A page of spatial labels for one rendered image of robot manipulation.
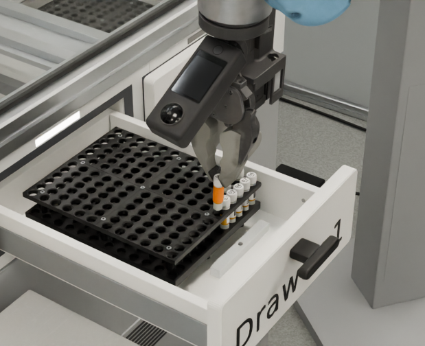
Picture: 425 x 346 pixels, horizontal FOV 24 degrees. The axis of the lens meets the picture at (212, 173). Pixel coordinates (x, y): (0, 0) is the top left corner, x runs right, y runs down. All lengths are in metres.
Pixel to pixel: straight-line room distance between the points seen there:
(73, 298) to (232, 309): 0.44
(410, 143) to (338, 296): 0.46
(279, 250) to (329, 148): 1.84
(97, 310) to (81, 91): 0.36
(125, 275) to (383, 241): 1.17
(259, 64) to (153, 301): 0.27
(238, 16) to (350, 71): 2.04
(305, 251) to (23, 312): 0.37
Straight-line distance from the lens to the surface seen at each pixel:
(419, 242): 2.24
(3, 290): 1.28
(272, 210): 1.25
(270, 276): 1.06
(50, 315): 1.24
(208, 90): 0.99
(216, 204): 1.14
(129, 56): 1.31
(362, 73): 2.98
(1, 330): 1.23
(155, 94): 1.36
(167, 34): 1.38
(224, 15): 0.97
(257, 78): 1.03
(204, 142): 1.09
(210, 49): 1.01
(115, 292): 1.11
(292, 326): 2.31
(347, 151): 2.89
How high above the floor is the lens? 1.60
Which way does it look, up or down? 35 degrees down
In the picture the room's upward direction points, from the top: straight up
